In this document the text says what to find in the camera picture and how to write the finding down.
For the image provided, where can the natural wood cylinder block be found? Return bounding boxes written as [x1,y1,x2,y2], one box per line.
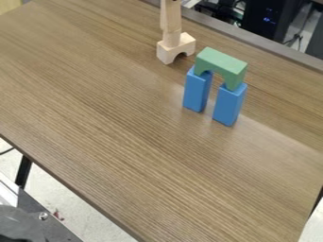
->
[161,28,183,48]

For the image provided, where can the blue rectangular block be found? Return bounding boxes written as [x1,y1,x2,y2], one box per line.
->
[181,65,215,113]
[211,81,249,128]

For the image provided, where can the natural wood arch block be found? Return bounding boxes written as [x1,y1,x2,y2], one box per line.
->
[155,31,198,66]

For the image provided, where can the green arch block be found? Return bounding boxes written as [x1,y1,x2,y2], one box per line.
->
[193,46,250,93]

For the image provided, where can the natural wood rectangular block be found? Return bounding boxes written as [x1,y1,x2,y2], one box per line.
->
[159,0,183,34]

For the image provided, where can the black computer tower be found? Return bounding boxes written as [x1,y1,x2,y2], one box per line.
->
[242,0,303,42]

